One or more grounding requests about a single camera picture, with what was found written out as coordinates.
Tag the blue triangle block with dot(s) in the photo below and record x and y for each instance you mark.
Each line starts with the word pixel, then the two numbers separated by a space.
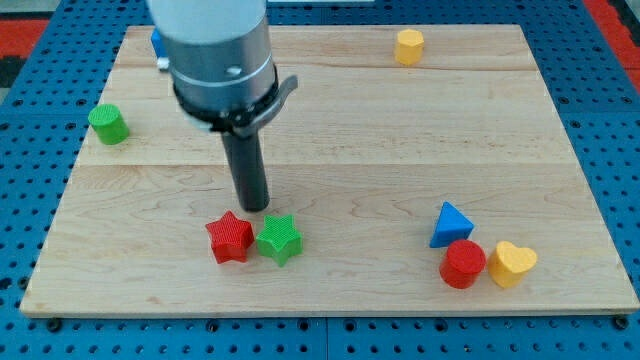
pixel 450 226

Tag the wooden board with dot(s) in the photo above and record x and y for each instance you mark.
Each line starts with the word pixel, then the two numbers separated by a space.
pixel 363 154

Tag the yellow heart block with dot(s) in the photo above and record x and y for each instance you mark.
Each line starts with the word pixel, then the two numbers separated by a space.
pixel 508 264

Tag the yellow hexagon block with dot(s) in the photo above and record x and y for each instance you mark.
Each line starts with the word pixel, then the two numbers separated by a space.
pixel 409 47

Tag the red cylinder block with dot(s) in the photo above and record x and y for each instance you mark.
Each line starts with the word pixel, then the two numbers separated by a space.
pixel 462 264

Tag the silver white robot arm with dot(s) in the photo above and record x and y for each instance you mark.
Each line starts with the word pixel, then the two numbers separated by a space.
pixel 220 60

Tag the red star block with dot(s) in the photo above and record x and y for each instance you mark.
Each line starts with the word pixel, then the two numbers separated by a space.
pixel 230 238

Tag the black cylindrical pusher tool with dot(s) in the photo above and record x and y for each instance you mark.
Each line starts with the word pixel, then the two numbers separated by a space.
pixel 244 157

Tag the green cylinder block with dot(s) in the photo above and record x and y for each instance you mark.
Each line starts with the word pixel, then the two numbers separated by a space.
pixel 108 123

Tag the blue block behind arm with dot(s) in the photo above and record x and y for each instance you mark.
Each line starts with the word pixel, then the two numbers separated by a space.
pixel 162 61

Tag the black clamp with grey lever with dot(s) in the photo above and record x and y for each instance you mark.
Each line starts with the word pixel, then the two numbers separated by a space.
pixel 242 122

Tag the green star block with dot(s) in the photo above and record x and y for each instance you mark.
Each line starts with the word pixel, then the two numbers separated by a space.
pixel 279 239

